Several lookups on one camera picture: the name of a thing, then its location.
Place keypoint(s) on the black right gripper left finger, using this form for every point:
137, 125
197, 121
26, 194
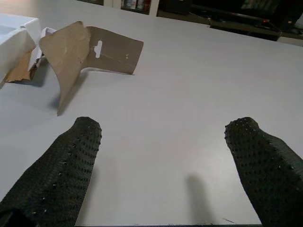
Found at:
59, 175

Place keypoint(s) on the white paper box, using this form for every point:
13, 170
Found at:
13, 42

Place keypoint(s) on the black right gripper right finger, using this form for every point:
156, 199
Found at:
267, 165

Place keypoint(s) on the dark shelf with items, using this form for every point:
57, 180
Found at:
136, 6

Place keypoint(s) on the dark low tv cabinet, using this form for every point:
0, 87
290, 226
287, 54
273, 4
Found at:
236, 19

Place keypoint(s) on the brown torn cardboard packaging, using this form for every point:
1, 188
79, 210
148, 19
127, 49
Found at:
71, 56

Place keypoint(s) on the brown torn cardboard scrap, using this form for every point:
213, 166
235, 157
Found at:
20, 69

